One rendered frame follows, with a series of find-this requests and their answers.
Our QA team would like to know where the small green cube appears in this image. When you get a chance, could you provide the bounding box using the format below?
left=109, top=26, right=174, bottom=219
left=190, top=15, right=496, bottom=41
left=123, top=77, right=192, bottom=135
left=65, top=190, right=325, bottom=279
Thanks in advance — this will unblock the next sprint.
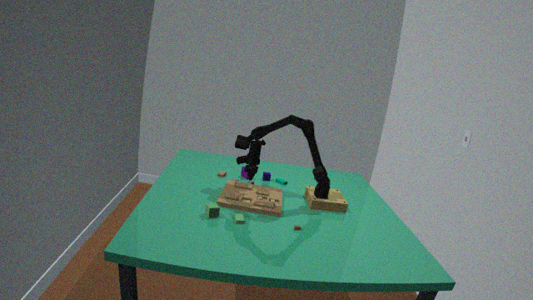
left=205, top=203, right=220, bottom=218

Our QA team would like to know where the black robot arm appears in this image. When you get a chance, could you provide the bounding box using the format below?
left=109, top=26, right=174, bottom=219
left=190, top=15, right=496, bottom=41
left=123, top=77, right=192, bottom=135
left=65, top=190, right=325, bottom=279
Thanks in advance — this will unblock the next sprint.
left=235, top=115, right=330, bottom=199

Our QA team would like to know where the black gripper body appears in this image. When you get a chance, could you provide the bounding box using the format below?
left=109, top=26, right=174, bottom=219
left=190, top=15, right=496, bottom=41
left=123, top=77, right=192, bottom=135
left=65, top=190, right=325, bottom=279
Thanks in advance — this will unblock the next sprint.
left=244, top=151, right=261, bottom=173

